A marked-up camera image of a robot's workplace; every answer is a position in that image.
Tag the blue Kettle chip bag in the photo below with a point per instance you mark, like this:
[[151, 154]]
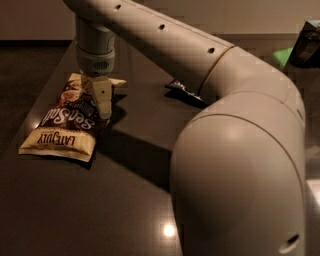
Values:
[[178, 91]]

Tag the brown Late July chip bag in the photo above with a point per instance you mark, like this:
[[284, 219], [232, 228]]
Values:
[[71, 128]]

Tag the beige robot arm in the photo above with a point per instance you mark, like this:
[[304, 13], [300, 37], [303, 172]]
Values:
[[237, 169]]

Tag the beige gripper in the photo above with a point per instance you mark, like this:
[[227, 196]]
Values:
[[95, 63]]

